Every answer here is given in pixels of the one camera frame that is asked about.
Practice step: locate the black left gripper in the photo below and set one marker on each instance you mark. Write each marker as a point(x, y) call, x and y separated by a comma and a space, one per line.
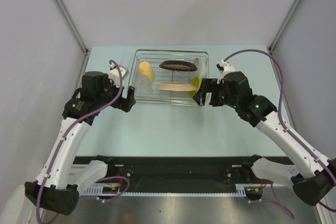
point(121, 102)

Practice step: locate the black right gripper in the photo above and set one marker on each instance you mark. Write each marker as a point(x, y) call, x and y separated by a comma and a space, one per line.
point(208, 85)

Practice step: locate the lime green bowl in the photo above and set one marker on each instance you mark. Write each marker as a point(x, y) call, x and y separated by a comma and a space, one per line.
point(196, 83)

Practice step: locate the white bowl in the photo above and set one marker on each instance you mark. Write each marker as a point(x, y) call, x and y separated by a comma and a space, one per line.
point(201, 68)

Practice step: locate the beige bird pattern plate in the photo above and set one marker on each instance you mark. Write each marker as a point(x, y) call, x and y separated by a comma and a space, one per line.
point(178, 87)

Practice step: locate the yellow mug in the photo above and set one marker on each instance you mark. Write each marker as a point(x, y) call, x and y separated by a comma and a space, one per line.
point(145, 70)

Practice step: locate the red rimmed beige plate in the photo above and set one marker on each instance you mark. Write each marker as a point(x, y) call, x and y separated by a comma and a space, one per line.
point(177, 65)

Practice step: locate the chrome wire dish rack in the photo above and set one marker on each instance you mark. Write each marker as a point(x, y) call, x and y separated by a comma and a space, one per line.
point(155, 57)

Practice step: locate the clear glass cup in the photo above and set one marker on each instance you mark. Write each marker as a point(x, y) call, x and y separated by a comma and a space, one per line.
point(145, 85)

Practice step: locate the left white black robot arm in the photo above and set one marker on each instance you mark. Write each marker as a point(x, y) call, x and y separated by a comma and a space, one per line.
point(54, 188)

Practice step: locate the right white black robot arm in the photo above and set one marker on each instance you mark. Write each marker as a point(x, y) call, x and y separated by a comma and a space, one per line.
point(312, 174)

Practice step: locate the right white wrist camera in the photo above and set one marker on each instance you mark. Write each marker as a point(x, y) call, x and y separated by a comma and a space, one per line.
point(224, 68)

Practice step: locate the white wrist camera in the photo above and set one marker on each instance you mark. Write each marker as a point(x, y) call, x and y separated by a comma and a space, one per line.
point(224, 68)
point(117, 75)

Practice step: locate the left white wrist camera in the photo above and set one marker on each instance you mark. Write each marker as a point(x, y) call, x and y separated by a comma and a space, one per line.
point(117, 75)

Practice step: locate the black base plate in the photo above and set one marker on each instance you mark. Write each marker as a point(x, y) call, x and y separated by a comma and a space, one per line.
point(178, 174)

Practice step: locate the right aluminium corner post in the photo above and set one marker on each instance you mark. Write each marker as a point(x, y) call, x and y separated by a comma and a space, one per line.
point(285, 24)

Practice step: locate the aluminium corner post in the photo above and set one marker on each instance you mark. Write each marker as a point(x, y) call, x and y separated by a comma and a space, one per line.
point(285, 24)
point(61, 6)

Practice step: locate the white slotted cable duct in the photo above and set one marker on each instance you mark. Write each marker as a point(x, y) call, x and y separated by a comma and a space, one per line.
point(239, 191)

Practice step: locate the left aluminium corner post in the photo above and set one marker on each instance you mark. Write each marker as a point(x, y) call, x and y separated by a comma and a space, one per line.
point(61, 6)

